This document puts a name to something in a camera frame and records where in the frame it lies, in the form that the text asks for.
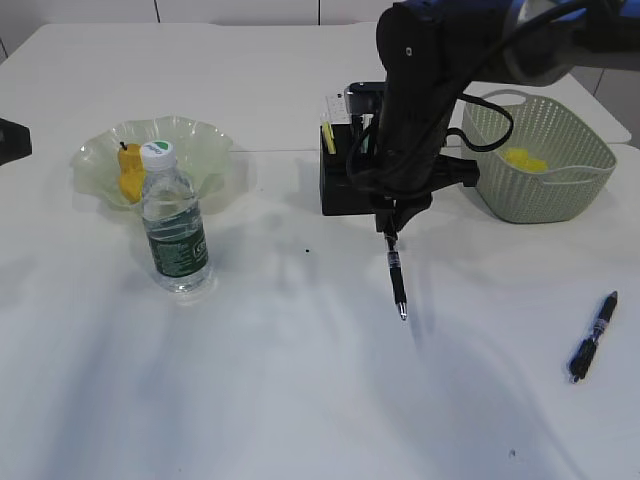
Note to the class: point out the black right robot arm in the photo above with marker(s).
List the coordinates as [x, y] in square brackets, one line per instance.
[432, 50]

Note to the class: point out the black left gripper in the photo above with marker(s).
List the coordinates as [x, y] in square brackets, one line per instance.
[15, 141]

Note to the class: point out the black pen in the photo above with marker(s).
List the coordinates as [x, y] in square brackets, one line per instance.
[580, 363]
[396, 277]

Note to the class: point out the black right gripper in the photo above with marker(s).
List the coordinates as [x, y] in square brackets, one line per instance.
[410, 175]

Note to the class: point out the yellow pear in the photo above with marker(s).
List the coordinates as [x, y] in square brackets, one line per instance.
[132, 172]

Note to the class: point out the black square pen holder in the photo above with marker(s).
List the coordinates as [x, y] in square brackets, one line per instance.
[338, 195]

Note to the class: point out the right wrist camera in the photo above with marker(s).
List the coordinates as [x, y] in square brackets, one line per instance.
[363, 98]

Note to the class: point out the green woven plastic basket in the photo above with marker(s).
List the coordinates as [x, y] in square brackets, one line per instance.
[579, 164]

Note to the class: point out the yellow waste paper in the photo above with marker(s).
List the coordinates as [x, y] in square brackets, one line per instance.
[522, 160]

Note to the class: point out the clear plastic water bottle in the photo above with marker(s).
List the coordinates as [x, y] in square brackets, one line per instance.
[172, 220]

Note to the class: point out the clear plastic ruler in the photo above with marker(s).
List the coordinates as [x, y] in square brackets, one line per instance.
[336, 109]

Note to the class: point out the green wavy glass plate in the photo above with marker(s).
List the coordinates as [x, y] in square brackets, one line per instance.
[203, 153]

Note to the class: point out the yellow utility knife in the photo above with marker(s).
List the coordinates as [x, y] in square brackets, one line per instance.
[327, 134]

